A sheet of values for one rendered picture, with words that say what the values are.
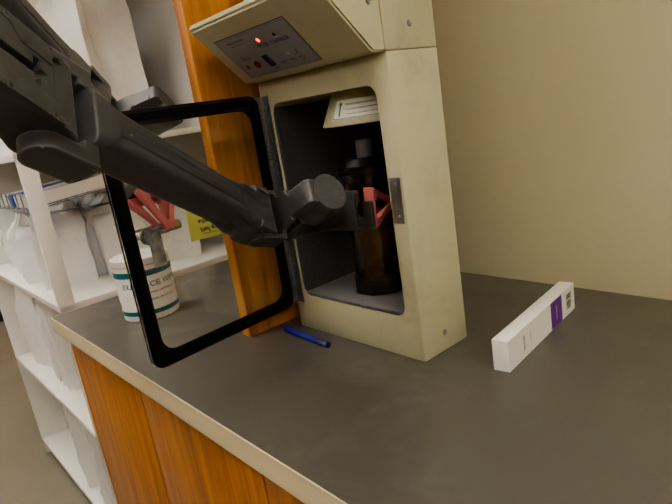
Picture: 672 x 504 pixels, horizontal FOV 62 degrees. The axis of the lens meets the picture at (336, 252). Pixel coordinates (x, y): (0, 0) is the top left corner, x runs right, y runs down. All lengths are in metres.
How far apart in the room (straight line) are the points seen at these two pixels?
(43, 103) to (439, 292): 0.62
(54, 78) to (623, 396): 0.73
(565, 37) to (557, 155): 0.21
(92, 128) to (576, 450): 0.61
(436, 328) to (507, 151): 0.46
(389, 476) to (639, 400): 0.33
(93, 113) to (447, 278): 0.58
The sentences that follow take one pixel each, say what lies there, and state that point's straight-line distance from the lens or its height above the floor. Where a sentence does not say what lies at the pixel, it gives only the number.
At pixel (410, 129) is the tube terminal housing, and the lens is 0.84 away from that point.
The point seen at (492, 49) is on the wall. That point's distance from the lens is 1.23.
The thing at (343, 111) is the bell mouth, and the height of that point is 1.34.
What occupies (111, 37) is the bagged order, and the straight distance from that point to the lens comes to 2.12.
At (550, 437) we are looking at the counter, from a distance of 0.73.
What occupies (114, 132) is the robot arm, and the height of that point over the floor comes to 1.36.
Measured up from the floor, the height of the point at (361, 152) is 1.27.
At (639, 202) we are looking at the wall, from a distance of 1.13.
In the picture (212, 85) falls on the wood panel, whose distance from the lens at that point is 1.08.
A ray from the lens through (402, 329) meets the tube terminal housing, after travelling 0.92.
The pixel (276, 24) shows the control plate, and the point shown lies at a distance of 0.86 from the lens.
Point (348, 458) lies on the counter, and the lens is 0.72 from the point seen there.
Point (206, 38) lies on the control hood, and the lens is 1.00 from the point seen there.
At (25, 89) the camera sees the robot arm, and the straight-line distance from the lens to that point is 0.51.
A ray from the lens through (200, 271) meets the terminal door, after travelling 0.96.
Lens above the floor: 1.34
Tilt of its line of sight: 14 degrees down
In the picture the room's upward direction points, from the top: 9 degrees counter-clockwise
